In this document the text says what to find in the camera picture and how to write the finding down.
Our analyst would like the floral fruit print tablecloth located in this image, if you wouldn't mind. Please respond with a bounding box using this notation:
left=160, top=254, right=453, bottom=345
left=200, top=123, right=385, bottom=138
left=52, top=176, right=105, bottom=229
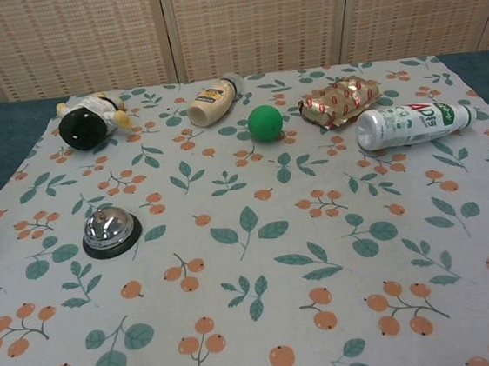
left=0, top=48, right=489, bottom=366

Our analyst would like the black and white plush toy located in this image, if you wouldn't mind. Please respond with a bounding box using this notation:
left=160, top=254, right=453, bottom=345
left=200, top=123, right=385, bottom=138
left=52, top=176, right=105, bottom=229
left=53, top=89, right=135, bottom=155

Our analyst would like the gold red foil snack packet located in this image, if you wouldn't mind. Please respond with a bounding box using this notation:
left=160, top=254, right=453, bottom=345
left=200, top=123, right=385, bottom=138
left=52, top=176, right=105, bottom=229
left=295, top=72, right=385, bottom=134

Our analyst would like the green rubber ball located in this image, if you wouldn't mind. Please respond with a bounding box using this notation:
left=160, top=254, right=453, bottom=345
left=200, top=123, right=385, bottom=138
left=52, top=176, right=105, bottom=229
left=245, top=103, right=286, bottom=143

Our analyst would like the silver call bell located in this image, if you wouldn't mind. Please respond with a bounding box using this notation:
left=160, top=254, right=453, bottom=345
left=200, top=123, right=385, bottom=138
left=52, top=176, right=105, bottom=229
left=78, top=203, right=145, bottom=260

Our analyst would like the cream plastic sauce bottle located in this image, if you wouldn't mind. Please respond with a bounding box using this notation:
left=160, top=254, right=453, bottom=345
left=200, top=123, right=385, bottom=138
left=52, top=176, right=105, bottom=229
left=184, top=71, right=249, bottom=130

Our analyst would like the woven bamboo folding screen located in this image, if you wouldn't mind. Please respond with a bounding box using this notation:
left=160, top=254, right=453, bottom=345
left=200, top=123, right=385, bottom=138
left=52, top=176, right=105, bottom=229
left=0, top=0, right=489, bottom=105

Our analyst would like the white green drink bottle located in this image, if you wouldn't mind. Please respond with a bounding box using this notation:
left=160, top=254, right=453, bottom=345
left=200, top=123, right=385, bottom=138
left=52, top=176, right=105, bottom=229
left=353, top=96, right=481, bottom=154

